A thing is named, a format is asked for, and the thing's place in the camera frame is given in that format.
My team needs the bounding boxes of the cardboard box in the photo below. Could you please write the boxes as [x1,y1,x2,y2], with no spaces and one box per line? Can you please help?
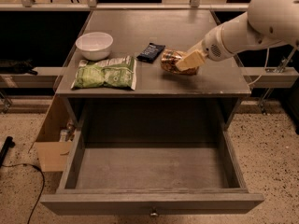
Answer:
[35,96,72,172]

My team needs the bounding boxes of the green chip bag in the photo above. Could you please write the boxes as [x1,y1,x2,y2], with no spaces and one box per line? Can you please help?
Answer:
[71,56,137,90]

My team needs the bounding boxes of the dark blue snack bar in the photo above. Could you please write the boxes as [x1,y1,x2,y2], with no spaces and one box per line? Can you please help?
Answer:
[136,43,165,63]

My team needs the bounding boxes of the open grey drawer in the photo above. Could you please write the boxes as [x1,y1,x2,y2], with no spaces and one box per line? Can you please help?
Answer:
[41,98,263,216]

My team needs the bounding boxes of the white bowl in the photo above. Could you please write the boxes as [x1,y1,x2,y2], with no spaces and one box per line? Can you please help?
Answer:
[76,32,113,61]

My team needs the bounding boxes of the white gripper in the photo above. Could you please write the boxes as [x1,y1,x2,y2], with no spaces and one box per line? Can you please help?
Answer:
[176,24,234,71]

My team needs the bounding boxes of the bottles in cardboard box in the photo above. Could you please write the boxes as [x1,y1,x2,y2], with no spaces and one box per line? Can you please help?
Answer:
[59,119,76,142]

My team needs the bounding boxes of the orange soda can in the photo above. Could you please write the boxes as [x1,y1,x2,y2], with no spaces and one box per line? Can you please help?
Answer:
[161,49,199,76]

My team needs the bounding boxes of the white hanging cable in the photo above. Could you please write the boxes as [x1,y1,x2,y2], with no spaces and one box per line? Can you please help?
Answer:
[248,47,271,87]

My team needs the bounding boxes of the black floor cable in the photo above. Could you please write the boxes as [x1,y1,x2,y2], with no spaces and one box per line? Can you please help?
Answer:
[0,162,46,224]

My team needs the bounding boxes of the black stand foot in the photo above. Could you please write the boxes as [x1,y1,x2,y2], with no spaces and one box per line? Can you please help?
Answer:
[0,136,15,167]

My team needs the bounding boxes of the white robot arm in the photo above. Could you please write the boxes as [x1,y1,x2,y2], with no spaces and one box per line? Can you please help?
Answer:
[176,0,299,71]

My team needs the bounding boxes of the black object on shelf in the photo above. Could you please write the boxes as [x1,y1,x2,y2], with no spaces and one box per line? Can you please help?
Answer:
[0,59,37,76]

